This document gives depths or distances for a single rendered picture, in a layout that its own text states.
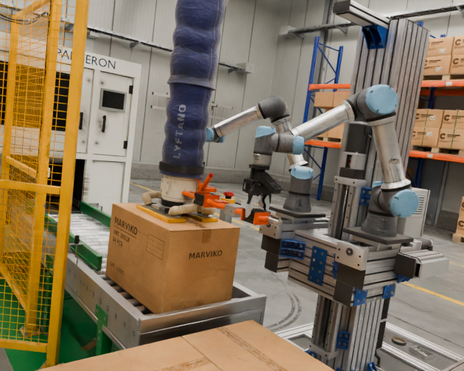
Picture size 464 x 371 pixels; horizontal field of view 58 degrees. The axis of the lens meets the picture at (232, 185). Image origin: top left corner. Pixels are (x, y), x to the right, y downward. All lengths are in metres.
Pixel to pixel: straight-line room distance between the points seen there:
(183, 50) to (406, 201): 1.19
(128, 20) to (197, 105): 9.56
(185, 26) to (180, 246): 1.01
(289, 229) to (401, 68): 0.95
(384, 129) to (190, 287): 1.08
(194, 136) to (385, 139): 0.87
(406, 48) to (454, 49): 7.21
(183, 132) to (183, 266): 0.63
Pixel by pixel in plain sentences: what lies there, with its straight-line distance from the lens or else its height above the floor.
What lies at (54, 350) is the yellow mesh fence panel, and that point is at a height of 0.13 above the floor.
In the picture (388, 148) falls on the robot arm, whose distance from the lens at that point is 1.77.
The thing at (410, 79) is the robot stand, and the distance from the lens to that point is 2.30.
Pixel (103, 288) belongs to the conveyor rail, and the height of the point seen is 0.59.
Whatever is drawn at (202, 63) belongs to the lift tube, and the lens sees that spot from 2.05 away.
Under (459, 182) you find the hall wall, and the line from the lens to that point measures 10.38.
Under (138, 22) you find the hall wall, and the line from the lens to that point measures 11.66.
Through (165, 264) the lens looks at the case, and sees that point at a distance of 1.88.
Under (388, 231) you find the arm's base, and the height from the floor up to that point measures 1.06.
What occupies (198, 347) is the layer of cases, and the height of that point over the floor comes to 0.54.
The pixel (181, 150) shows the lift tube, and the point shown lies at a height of 1.28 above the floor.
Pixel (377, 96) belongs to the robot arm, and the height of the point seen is 1.60.
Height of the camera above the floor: 1.37
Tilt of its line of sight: 6 degrees down
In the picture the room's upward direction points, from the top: 7 degrees clockwise
